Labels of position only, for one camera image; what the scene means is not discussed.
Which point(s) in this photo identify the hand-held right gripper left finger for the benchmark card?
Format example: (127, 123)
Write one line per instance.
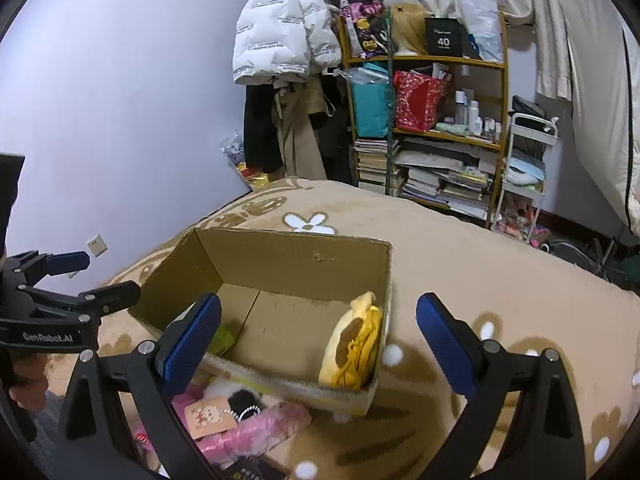
(192, 345)

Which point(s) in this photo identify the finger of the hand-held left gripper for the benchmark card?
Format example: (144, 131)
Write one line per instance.
(112, 296)
(67, 261)

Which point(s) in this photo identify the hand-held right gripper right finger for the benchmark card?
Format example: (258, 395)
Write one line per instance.
(445, 345)

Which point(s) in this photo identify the white and black fluffy plush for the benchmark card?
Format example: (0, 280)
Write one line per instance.
(225, 386)

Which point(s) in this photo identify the pink and purple plush toy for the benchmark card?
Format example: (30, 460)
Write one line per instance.
(182, 402)

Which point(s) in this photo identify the pink roll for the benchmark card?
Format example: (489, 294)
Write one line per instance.
(260, 430)

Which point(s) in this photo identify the cardboard box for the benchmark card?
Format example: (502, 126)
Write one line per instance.
(280, 255)

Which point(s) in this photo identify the small black printed box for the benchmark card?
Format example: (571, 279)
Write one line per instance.
(255, 470)

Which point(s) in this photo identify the person's left hand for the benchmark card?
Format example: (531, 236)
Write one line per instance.
(30, 380)

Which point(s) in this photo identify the green toy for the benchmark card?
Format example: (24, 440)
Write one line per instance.
(222, 341)

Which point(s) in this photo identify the pink cartoon card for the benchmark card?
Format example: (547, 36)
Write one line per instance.
(210, 417)

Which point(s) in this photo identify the yellow plush toy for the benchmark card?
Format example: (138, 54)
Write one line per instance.
(340, 345)
(370, 345)

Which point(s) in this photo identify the person's grey clothing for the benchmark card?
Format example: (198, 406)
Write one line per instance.
(47, 427)

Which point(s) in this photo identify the messy pile of books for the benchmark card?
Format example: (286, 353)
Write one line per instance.
(445, 180)

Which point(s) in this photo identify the black stand legs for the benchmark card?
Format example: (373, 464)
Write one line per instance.
(595, 255)

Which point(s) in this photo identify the yellow and red packet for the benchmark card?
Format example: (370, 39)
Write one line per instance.
(252, 177)

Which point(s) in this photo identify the clear bag of oddments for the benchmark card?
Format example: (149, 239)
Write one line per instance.
(232, 147)

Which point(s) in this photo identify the upright stack of books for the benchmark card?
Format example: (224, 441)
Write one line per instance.
(370, 165)

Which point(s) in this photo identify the light green cloth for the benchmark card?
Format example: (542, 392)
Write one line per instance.
(450, 129)

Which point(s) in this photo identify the white trolley cart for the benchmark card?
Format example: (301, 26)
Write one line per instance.
(530, 130)

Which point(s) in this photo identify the row of white cosmetic bottles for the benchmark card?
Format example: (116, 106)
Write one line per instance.
(472, 112)

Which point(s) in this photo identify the beige hanging garment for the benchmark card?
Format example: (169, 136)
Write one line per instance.
(300, 135)

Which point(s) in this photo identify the green pole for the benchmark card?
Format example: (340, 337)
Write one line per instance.
(388, 110)

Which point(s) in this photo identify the wooden shelf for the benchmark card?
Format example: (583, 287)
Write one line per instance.
(502, 110)

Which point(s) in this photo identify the red patterned bag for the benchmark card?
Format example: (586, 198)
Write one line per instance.
(417, 102)

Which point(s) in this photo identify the teal bag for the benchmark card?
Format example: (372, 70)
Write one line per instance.
(367, 110)

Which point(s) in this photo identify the white fabric cover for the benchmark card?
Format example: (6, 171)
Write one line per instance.
(605, 85)

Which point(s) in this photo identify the black gift box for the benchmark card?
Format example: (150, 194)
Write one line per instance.
(445, 37)

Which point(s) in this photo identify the white puffer jacket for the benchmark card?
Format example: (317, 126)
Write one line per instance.
(277, 25)

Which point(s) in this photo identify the blonde wig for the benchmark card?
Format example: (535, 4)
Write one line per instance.
(410, 27)

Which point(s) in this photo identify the cream curtain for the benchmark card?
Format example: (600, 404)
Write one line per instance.
(550, 35)

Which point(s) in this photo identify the clear plastic bag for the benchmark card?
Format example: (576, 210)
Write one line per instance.
(480, 15)

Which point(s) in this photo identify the purple cartoon bag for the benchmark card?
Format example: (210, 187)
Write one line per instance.
(362, 22)

